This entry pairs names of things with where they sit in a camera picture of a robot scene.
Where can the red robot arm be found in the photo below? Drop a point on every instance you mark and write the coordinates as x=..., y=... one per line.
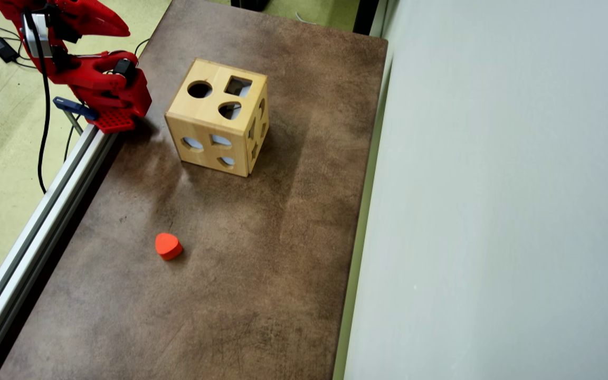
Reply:
x=87, y=76

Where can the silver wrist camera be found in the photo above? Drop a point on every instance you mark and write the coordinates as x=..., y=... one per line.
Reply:
x=45, y=29

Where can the black vertical post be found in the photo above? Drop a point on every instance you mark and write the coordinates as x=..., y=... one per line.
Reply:
x=364, y=16

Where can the wooden shape sorter box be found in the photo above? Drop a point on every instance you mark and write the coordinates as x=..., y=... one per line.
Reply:
x=214, y=121

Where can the brown table mat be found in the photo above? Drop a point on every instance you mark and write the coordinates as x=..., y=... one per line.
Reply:
x=240, y=253

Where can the black floor object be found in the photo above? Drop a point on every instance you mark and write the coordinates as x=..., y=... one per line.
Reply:
x=248, y=4

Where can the aluminium profile rail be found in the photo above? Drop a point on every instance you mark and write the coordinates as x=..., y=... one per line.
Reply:
x=35, y=243

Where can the blue clamp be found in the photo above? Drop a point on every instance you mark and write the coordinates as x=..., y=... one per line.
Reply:
x=74, y=107

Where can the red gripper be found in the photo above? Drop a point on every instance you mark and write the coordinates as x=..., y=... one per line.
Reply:
x=104, y=22

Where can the orange rounded triangle block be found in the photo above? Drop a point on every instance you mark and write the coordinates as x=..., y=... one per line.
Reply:
x=168, y=246

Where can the black power adapter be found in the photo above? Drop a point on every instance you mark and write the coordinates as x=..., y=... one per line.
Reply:
x=3, y=49

